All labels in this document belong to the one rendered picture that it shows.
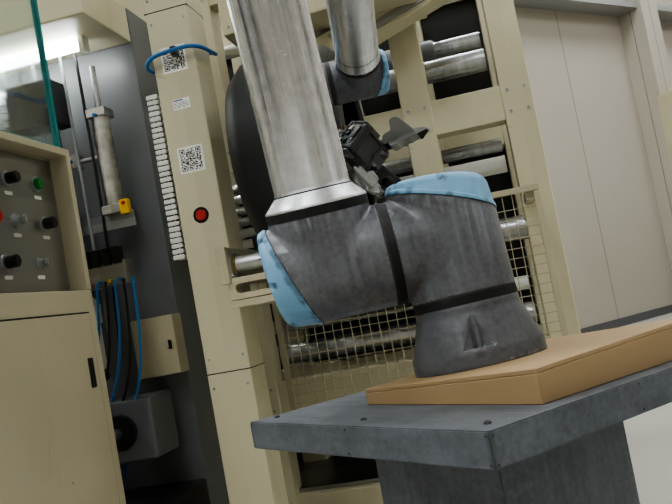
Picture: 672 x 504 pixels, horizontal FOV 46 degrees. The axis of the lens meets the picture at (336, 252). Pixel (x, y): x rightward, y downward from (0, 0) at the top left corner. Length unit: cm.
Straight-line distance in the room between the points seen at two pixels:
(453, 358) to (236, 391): 122
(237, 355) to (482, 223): 123
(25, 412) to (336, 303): 91
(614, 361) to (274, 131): 53
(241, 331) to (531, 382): 138
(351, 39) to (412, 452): 84
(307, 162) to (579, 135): 753
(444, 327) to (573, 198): 719
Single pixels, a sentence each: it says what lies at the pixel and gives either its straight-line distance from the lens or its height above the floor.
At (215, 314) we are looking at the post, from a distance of 222.
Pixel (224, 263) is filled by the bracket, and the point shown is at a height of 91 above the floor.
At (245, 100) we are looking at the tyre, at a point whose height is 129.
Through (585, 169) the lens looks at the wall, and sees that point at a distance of 849.
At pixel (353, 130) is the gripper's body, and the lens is 148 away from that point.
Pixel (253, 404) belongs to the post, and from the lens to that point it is 221.
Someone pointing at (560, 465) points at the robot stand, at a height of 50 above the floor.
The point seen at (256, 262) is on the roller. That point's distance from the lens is 210.
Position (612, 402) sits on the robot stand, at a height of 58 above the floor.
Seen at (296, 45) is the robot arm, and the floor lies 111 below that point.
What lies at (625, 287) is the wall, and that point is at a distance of 866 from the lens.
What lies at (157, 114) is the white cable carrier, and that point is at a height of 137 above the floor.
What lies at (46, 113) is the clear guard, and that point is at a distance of 220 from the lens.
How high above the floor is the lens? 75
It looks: 4 degrees up
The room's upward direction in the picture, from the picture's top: 10 degrees counter-clockwise
